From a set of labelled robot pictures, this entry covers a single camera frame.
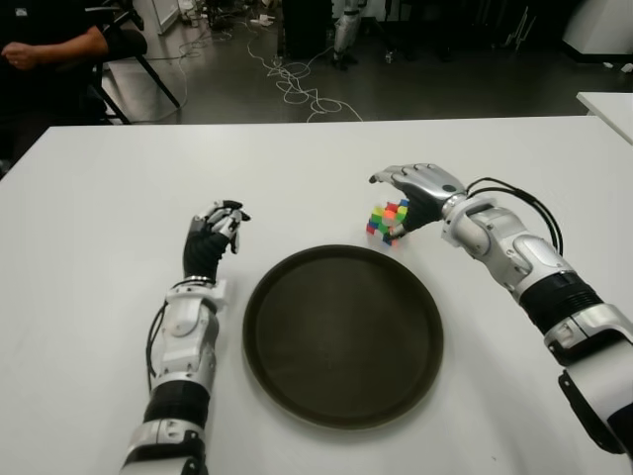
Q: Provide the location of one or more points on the dark brown round plate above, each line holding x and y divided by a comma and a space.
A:
341, 341

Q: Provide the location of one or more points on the black tall cabinet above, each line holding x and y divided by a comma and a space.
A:
306, 27

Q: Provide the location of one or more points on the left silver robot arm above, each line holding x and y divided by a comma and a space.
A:
185, 336

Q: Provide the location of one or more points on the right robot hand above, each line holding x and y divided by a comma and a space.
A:
425, 188

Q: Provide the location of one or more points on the person's bare forearm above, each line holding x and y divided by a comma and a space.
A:
64, 49

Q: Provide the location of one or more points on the white power strip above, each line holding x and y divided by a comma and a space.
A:
262, 21

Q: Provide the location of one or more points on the multicoloured Rubik's cube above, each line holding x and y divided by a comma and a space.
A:
383, 218

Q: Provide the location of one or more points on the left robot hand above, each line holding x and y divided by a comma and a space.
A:
200, 252

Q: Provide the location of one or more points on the white framed panel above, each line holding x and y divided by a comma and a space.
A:
168, 12

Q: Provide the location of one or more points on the person's black clothed body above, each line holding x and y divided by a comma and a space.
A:
34, 15

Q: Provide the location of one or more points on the black metal chair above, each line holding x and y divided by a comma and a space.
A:
126, 44

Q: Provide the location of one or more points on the white cabinet with dark base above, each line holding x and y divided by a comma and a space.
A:
603, 25

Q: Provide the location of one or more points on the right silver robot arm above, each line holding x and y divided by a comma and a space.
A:
534, 257

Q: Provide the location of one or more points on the grey folded metal stand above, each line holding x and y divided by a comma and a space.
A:
519, 25

